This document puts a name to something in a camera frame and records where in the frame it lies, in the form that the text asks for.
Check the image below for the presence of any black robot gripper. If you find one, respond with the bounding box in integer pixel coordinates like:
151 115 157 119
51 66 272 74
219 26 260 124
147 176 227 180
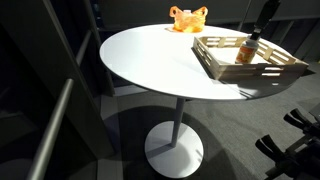
249 0 282 42

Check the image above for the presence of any light wooden slotted tray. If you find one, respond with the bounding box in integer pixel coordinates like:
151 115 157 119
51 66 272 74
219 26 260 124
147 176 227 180
192 35 310 81

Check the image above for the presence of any grey metal handrail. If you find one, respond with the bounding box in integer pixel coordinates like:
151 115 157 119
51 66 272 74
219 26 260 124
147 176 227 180
26 78 75 180
75 29 93 66

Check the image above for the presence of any white pill bottle orange label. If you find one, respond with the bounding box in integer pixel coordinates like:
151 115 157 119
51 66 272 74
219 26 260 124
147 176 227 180
234 37 260 65

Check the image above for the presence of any white table pedestal base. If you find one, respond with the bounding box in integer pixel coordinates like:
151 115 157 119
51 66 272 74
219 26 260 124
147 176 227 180
144 97 205 179

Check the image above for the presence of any orange plastic bag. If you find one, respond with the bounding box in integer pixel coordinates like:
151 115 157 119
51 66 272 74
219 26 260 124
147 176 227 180
168 5 209 34

